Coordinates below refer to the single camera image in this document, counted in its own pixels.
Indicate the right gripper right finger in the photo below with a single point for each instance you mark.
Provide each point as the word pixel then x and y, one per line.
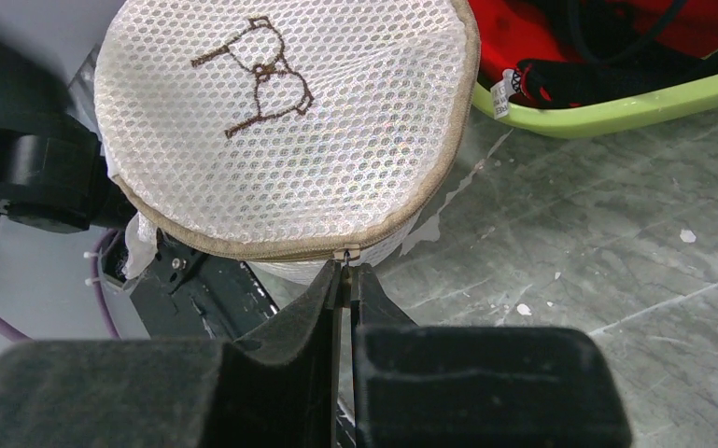
pixel 441 386

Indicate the white mesh laundry bag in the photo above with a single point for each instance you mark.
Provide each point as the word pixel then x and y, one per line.
pixel 282 133

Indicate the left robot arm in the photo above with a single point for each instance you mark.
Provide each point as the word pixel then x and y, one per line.
pixel 53 176

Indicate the black garment in basin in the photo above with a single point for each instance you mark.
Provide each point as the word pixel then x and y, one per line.
pixel 622 48

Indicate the red bra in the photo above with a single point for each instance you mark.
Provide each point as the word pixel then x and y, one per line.
pixel 559 54

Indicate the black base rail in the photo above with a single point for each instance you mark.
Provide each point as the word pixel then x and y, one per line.
pixel 204 297

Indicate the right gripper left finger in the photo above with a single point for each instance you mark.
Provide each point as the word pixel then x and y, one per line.
pixel 142 393

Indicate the green plastic basin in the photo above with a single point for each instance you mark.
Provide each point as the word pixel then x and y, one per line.
pixel 610 117

